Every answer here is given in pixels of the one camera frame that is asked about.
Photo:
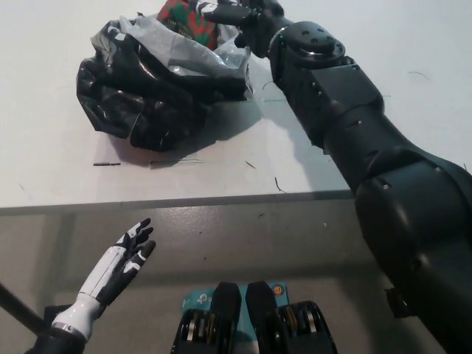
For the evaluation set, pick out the white and black left hand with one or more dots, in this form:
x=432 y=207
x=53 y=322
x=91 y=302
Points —
x=110 y=269

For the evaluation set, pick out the clear tape sheet on table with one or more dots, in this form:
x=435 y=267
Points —
x=110 y=151

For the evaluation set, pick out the teal box on robot body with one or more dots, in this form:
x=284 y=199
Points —
x=197 y=296

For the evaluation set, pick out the red green coffee bean bag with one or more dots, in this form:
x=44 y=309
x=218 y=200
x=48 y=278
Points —
x=184 y=18

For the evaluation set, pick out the black and white right hand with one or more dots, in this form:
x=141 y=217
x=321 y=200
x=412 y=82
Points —
x=250 y=18

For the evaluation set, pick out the black table leg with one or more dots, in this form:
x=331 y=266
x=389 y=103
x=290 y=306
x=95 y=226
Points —
x=18 y=306

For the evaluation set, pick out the black plastic bag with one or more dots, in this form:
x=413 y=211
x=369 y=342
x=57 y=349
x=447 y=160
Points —
x=147 y=99

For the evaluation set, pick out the black floor tape patch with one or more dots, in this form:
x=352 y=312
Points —
x=394 y=304
x=51 y=315

